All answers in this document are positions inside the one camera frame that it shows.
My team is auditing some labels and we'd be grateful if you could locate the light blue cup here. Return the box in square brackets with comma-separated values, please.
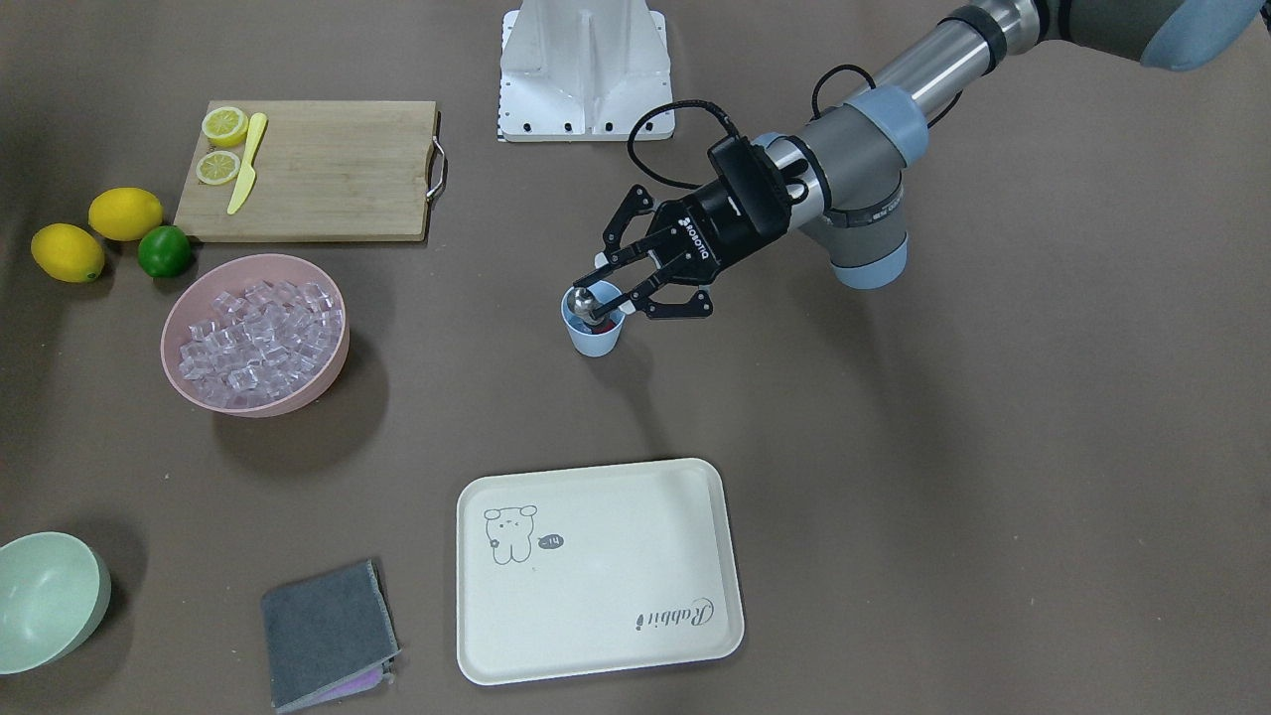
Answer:
[561, 288, 629, 358]

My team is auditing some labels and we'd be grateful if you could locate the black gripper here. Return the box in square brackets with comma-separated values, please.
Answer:
[573, 179, 794, 321]

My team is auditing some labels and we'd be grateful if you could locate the lemon slice upper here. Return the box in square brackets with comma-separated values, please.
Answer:
[201, 105, 249, 149]

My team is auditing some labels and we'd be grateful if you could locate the yellow lemon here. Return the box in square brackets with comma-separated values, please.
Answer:
[29, 222, 107, 284]
[89, 187, 164, 241]

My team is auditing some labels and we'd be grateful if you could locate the yellow lemon front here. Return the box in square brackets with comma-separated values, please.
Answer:
[29, 222, 107, 284]

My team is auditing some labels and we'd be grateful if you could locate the grey folded cloth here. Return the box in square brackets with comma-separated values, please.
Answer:
[261, 558, 400, 714]

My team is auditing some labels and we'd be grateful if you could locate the green lime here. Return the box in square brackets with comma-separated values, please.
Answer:
[137, 225, 194, 279]

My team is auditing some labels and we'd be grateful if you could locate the mint green bowl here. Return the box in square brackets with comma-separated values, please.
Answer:
[1, 532, 112, 676]

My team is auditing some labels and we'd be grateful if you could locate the metal muddler rod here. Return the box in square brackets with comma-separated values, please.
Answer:
[562, 284, 624, 334]

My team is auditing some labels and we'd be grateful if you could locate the clear ice cubes pile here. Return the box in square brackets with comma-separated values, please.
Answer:
[175, 279, 347, 410]

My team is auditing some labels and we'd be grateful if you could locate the cream rabbit tray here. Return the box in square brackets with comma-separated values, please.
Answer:
[458, 458, 745, 686]

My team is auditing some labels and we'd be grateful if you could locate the yellow lemon back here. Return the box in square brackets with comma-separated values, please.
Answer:
[89, 187, 164, 241]

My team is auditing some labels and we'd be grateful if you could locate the yellow plastic knife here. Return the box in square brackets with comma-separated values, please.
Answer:
[225, 112, 268, 215]

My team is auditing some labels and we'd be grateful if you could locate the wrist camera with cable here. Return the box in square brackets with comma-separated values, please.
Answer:
[624, 99, 791, 224]

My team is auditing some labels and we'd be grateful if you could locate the lemon slice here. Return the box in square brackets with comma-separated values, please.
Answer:
[194, 150, 241, 185]
[201, 105, 249, 149]

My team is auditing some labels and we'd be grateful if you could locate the pink bowl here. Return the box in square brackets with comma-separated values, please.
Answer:
[160, 253, 351, 418]

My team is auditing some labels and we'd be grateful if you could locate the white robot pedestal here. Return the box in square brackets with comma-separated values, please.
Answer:
[496, 1, 675, 142]

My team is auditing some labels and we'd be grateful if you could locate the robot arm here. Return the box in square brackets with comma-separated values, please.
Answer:
[563, 1, 1268, 331]

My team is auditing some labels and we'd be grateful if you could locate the wooden cutting board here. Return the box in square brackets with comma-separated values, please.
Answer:
[173, 99, 446, 243]

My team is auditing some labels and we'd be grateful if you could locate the lemon slice lower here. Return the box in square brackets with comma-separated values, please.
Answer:
[194, 150, 241, 185]

